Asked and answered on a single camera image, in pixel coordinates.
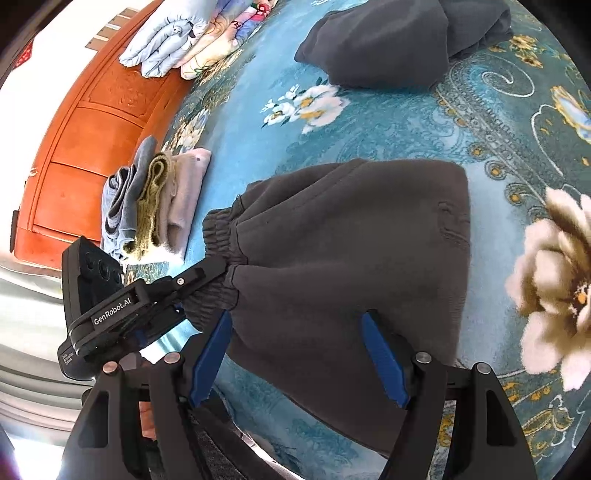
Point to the dark grey sweatshirt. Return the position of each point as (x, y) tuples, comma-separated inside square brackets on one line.
[(378, 46)]

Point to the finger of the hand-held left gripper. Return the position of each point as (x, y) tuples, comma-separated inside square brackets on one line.
[(203, 274)]

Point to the light blue folded quilt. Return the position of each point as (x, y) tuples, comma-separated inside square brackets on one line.
[(171, 37)]

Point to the floral folded quilt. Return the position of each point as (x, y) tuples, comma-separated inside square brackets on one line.
[(221, 46)]

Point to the pink folded garment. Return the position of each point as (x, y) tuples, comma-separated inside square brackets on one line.
[(184, 198)]

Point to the red wall ornament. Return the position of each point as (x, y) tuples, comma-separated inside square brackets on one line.
[(23, 56)]

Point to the grey sweatpants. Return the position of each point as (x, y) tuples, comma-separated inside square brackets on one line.
[(346, 240)]

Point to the olive knitted folded garment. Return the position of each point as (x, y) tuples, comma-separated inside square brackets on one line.
[(152, 203)]

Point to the orange wooden headboard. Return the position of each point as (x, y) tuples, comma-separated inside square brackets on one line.
[(92, 138)]

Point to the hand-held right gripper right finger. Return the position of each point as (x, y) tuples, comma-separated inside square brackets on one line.
[(383, 360)]

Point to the teal floral blanket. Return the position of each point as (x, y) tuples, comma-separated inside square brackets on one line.
[(392, 129)]

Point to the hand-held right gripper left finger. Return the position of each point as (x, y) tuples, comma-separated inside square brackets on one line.
[(210, 360)]

